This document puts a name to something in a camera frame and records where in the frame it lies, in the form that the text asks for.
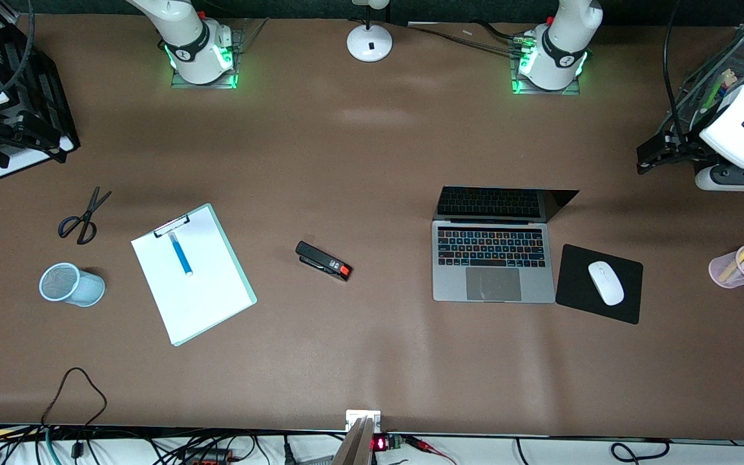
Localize black looped cable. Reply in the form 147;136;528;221
41;367;109;460

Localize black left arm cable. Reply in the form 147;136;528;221
663;0;692;156

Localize black document tray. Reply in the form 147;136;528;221
0;0;81;180

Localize white lamp base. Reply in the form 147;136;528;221
346;0;393;63

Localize orange power strip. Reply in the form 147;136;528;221
181;448;235;465

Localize grey laptop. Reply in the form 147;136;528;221
432;186;581;304

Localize white mount block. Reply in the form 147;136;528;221
346;409;382;432

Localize grey camera mount bar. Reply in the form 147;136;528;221
331;416;377;465

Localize light blue mesh cup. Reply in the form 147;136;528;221
39;262;106;307

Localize green clipboard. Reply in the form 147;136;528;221
130;203;258;347

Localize thin black cable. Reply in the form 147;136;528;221
474;19;518;45
404;25;522;54

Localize green marker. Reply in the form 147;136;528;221
701;76;729;112

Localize pink translucent pen cup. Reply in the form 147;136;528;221
708;243;744;289

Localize black scissors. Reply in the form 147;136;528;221
57;187;112;245

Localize white paper sheet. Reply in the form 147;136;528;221
131;207;252;345

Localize black mouse pad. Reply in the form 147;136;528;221
555;243;644;325

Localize yellow pen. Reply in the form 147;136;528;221
719;243;744;284

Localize clear arm base plate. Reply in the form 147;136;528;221
170;18;269;90
510;34;583;96

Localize red wire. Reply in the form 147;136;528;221
404;436;458;465

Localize black stapler with red end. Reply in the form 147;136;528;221
295;241;353;282

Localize black wire mesh organizer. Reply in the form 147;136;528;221
663;26;744;188

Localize blue marker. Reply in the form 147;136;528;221
168;232;194;277

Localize white paper stack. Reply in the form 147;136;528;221
0;138;77;179

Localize white computer mouse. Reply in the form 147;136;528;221
588;261;625;306

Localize black coiled cable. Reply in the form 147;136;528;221
610;439;671;464

